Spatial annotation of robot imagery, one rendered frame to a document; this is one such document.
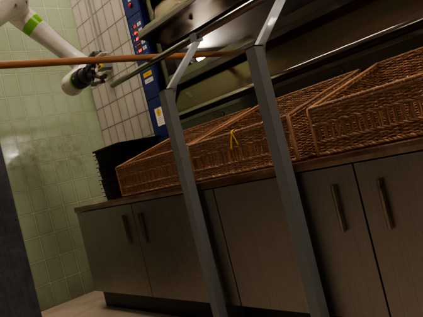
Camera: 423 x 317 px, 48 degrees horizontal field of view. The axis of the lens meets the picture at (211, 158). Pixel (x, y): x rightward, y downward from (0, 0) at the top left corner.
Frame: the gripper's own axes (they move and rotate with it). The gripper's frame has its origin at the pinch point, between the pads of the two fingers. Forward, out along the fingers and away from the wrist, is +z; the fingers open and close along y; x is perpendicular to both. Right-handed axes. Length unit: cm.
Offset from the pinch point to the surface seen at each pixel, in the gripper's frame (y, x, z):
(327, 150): 59, -6, 101
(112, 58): 0.2, -0.2, 7.2
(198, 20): -18, -55, 8
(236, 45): 3, -56, 29
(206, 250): 86, 3, 44
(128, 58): 0.3, -8.6, 7.2
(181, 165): 53, 4, 44
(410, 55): 35, -52, 111
